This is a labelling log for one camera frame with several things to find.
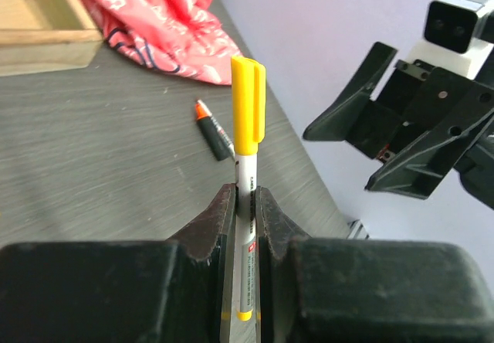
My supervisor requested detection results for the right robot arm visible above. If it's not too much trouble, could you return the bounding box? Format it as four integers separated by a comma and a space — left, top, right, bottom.
303, 42, 493, 205

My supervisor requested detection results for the coral printed cloth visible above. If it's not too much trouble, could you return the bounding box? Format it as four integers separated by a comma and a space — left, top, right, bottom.
81, 0, 240, 85

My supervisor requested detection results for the black highlighter body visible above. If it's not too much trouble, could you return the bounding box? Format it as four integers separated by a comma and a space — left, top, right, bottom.
195, 99, 235, 161

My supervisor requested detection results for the yellow capped white pen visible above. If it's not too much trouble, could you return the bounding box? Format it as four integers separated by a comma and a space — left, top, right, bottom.
231, 56, 266, 321

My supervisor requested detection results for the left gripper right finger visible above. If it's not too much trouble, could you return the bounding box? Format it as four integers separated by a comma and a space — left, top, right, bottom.
256, 187, 493, 342

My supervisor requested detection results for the wooden clothes rack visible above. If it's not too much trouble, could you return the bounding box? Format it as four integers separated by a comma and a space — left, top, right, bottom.
1, 0, 103, 76

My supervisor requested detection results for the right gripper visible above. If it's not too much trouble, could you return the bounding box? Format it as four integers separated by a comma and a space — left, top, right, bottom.
303, 42, 493, 199

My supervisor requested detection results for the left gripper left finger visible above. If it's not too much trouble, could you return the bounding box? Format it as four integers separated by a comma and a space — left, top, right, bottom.
1, 184, 236, 342

